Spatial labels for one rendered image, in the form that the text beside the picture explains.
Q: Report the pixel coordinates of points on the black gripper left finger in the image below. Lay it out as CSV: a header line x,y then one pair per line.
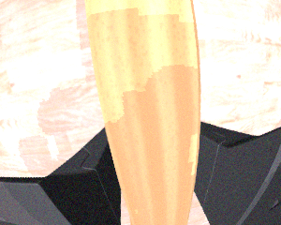
x,y
83,191

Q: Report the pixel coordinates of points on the light wooden rail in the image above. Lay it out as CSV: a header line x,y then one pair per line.
x,y
147,68

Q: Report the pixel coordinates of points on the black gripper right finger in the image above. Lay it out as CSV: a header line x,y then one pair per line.
x,y
233,171

